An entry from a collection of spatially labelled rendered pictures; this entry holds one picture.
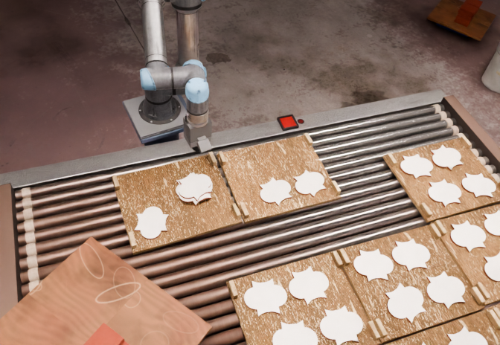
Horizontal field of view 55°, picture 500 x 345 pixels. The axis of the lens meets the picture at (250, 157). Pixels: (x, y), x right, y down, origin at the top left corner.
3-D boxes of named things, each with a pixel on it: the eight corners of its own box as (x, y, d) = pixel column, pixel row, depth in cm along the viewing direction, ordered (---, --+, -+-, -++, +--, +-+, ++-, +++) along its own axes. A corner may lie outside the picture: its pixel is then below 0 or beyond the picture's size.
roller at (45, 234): (20, 238, 174) (16, 231, 171) (460, 137, 230) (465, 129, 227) (21, 250, 172) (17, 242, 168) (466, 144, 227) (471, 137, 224)
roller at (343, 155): (19, 227, 177) (15, 219, 174) (454, 129, 233) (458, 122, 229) (20, 238, 174) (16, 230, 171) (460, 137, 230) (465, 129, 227)
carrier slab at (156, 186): (111, 179, 189) (111, 177, 188) (211, 155, 202) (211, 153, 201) (133, 255, 169) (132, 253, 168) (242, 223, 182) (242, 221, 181)
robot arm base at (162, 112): (138, 102, 222) (135, 87, 214) (169, 94, 227) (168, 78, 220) (149, 125, 214) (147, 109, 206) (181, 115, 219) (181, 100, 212)
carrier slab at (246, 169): (216, 155, 202) (216, 153, 201) (304, 137, 214) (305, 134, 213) (244, 224, 182) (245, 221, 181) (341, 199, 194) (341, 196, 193)
